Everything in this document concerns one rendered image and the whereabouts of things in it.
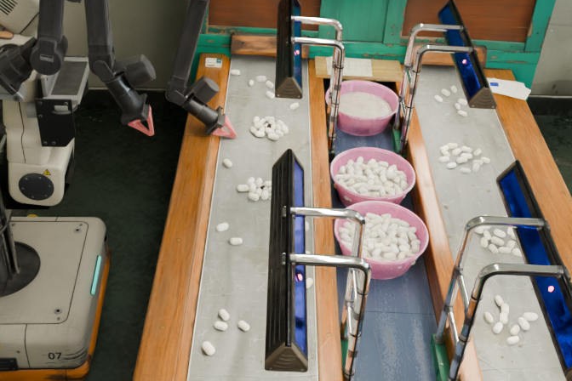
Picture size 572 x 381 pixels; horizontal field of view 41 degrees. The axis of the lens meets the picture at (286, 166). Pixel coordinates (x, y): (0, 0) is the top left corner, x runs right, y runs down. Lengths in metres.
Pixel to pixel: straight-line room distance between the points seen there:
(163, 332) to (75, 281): 0.90
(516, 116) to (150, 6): 1.88
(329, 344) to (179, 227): 0.57
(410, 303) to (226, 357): 0.55
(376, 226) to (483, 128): 0.70
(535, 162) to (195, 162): 1.10
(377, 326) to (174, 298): 0.53
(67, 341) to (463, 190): 1.34
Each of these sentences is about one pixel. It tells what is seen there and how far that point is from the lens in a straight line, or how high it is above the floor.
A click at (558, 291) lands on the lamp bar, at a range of 1.65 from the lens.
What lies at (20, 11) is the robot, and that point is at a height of 1.29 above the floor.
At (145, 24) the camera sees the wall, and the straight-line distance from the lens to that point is 3.88.
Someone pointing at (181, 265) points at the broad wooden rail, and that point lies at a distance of 2.03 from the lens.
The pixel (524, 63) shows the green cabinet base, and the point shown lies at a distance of 3.15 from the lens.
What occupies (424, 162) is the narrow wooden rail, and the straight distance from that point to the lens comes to 2.48.
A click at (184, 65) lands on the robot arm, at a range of 2.41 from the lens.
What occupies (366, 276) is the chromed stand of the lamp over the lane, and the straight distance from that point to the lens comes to 1.57.
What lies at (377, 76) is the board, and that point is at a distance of 2.89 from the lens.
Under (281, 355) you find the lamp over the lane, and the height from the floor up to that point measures 1.09.
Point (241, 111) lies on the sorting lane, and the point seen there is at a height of 0.74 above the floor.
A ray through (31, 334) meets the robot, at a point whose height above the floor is 0.27.
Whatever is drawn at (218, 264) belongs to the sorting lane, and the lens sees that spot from 2.07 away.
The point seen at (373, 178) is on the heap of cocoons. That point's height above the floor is 0.74.
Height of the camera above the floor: 2.17
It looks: 36 degrees down
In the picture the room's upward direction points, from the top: 4 degrees clockwise
